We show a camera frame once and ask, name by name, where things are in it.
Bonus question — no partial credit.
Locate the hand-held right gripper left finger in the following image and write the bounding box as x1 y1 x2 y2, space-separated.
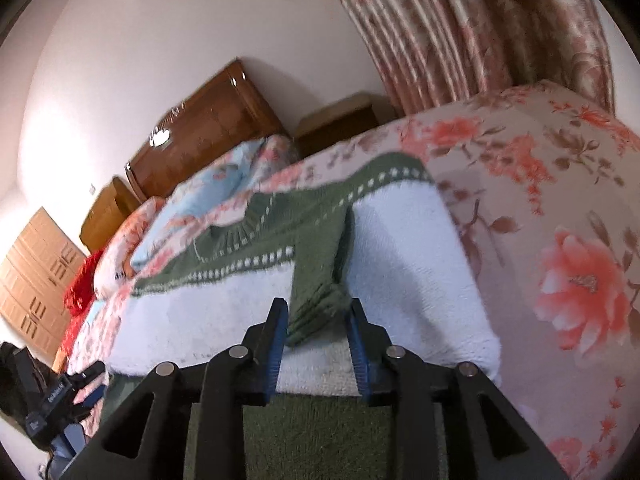
60 297 291 480

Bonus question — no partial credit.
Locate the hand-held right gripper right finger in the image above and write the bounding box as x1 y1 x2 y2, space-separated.
346 298 571 480

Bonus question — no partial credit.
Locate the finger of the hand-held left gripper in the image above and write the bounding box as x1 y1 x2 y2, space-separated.
72 385 103 421
67 362 107 388

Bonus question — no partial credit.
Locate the green and white knit sweater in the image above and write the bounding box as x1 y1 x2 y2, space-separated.
100 152 502 480

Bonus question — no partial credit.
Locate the red blanket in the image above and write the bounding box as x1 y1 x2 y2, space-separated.
60 247 106 356

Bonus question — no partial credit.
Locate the light wooden wardrobe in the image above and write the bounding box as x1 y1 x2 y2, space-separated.
0 206 88 366

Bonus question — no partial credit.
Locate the folded pink floral quilt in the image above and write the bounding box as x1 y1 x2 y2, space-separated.
94 196 166 301

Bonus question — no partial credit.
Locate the light brown wooden headboard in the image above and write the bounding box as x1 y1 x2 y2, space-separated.
80 176 143 253

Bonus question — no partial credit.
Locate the light blue floral pillow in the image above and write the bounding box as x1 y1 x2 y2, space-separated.
130 137 301 268

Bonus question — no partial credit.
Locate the dark glossy wooden headboard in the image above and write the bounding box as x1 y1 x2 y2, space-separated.
125 58 291 201

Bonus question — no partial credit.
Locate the dark wooden nightstand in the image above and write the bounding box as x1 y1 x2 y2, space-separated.
295 91 401 158

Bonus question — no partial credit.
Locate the floral bed sheet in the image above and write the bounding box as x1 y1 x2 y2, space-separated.
65 80 640 480

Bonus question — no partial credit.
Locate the floral pink curtain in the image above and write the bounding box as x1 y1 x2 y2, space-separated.
320 0 616 116

